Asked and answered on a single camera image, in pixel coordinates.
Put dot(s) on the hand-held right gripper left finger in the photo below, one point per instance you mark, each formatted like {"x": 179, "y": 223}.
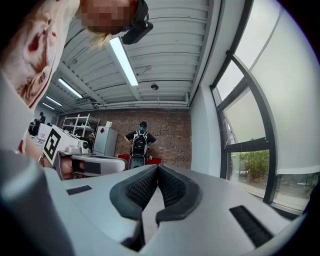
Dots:
{"x": 100, "y": 212}

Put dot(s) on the black window frame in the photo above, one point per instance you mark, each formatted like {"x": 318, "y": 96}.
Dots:
{"x": 245, "y": 146}

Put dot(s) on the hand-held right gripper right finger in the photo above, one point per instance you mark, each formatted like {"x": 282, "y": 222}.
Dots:
{"x": 212, "y": 225}

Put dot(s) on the black open case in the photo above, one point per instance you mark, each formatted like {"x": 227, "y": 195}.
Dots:
{"x": 137, "y": 162}

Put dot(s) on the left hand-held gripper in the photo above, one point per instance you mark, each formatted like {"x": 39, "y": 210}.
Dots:
{"x": 67, "y": 138}

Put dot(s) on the person's left forearm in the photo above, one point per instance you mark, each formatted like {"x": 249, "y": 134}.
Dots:
{"x": 33, "y": 150}

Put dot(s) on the long ceiling light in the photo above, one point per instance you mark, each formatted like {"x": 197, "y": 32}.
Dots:
{"x": 53, "y": 100}
{"x": 70, "y": 87}
{"x": 48, "y": 106}
{"x": 123, "y": 61}

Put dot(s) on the white shelf rack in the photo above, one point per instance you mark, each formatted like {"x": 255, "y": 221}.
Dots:
{"x": 65, "y": 125}

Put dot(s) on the person's left hand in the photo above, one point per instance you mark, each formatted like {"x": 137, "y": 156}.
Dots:
{"x": 67, "y": 170}

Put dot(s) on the person's face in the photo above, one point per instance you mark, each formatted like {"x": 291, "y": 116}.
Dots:
{"x": 107, "y": 15}

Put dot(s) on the white roller blind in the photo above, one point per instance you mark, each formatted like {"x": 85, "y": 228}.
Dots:
{"x": 230, "y": 80}
{"x": 295, "y": 100}
{"x": 245, "y": 117}

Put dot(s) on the black head-worn camera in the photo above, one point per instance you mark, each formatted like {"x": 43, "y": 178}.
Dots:
{"x": 137, "y": 30}

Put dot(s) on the round ceiling fixture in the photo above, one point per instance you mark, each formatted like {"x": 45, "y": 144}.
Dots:
{"x": 154, "y": 86}

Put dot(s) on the cream printed shirt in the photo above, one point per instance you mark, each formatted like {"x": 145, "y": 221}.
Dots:
{"x": 30, "y": 50}

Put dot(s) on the small white box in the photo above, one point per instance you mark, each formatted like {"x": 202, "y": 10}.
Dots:
{"x": 108, "y": 124}

